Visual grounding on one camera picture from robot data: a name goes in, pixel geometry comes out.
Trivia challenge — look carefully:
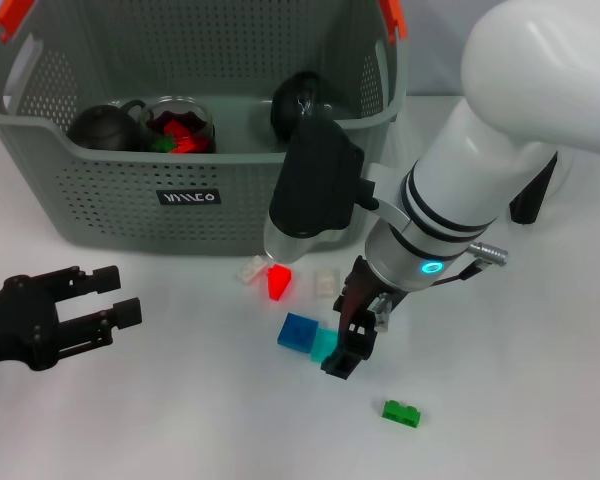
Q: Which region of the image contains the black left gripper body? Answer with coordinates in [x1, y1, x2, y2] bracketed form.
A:
[0, 274, 61, 371]

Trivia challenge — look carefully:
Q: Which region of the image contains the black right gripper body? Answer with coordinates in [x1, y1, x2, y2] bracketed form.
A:
[342, 255, 404, 326]

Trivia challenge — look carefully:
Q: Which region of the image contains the cyan toy brick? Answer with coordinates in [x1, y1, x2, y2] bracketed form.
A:
[309, 327, 340, 364]

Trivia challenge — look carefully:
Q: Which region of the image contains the blue toy brick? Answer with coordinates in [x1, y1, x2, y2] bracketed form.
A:
[277, 312, 320, 354]

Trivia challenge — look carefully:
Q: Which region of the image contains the red sloped toy brick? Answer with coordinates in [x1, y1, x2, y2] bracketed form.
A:
[265, 263, 294, 301]

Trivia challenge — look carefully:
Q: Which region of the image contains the orange-red small toy brick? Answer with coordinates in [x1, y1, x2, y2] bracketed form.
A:
[172, 138, 209, 155]

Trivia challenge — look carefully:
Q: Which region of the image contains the dark red curved toy brick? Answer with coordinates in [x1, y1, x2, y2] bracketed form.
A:
[160, 119, 194, 139]

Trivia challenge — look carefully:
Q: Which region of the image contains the glass teacup with black holder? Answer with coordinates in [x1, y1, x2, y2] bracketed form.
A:
[142, 96, 217, 155]
[149, 128, 219, 155]

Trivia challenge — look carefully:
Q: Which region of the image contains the black round object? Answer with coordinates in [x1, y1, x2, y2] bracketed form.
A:
[270, 71, 339, 146]

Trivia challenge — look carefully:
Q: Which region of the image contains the silver right gripper elbow plug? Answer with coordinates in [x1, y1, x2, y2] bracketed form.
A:
[375, 293, 395, 334]

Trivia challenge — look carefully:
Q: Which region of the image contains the grey perforated plastic storage basket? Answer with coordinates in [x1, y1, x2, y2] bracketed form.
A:
[0, 0, 409, 257]

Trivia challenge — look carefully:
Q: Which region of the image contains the white toy brick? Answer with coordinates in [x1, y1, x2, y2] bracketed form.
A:
[312, 268, 341, 300]
[234, 254, 269, 286]

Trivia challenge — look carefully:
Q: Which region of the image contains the dark clay teapot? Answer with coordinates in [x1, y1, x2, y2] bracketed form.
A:
[68, 98, 146, 152]

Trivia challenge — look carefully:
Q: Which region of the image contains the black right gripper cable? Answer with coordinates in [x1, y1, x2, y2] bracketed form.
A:
[432, 241, 510, 290]

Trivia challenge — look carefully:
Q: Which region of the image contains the glass carafe with black handle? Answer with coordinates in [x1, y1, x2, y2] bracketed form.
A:
[508, 149, 576, 225]

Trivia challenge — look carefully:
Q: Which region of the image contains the orange basket handle grip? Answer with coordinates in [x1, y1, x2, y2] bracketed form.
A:
[0, 0, 35, 40]
[378, 0, 409, 46]

